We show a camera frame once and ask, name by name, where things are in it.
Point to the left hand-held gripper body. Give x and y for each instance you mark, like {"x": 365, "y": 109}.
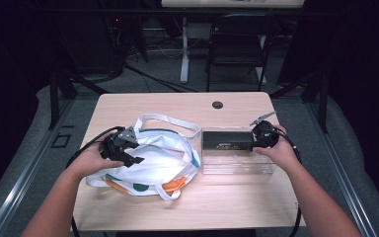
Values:
{"x": 118, "y": 144}

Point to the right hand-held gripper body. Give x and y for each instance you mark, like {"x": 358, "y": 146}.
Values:
{"x": 266, "y": 135}

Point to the white tote bag coloured patches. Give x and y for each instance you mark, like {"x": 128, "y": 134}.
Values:
{"x": 158, "y": 158}

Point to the clear plastic box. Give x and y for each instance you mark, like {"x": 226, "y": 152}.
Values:
{"x": 237, "y": 163}

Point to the black rectangular box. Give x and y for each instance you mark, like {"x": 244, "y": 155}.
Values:
{"x": 227, "y": 140}

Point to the person's right hand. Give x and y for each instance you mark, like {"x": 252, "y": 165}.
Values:
{"x": 283, "y": 153}

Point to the person's left hand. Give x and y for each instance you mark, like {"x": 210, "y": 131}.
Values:
{"x": 90, "y": 159}

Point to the round dark table grommet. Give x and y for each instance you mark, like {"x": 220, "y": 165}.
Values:
{"x": 217, "y": 105}

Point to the black metal stand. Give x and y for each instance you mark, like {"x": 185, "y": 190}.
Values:
{"x": 54, "y": 98}
{"x": 323, "y": 105}

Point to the black folding chair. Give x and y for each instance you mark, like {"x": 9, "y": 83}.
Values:
{"x": 240, "y": 39}

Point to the dark equipment with red light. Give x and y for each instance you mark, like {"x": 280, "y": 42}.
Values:
{"x": 89, "y": 42}

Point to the white background desk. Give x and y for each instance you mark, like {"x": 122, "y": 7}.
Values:
{"x": 185, "y": 49}

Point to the metal floor rail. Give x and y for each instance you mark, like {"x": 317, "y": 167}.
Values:
{"x": 339, "y": 164}
{"x": 29, "y": 164}

